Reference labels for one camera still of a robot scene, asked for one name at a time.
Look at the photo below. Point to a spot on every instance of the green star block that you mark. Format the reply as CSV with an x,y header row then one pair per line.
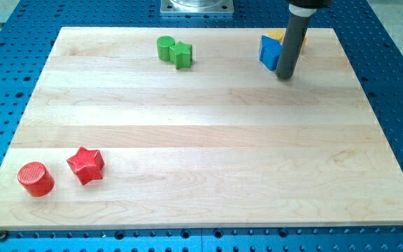
x,y
180,54

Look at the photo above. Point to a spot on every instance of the green cylinder block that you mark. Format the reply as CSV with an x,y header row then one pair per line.
x,y
163,47

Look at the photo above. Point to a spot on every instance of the light wooden board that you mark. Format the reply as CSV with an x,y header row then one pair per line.
x,y
221,144

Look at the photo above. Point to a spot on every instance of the yellow block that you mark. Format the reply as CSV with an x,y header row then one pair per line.
x,y
278,34

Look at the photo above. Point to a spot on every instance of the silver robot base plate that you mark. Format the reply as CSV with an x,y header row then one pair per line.
x,y
196,6

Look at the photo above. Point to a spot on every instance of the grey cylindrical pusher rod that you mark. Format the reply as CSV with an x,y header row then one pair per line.
x,y
295,31

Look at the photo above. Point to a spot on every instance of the blue triangle block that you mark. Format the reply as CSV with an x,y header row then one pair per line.
x,y
270,51

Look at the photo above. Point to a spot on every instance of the red cylinder block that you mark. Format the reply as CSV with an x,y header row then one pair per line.
x,y
36,179

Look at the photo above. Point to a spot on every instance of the black robot arm end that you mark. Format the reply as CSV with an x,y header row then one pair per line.
x,y
312,4

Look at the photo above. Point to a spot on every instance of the red star block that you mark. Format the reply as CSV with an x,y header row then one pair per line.
x,y
87,165

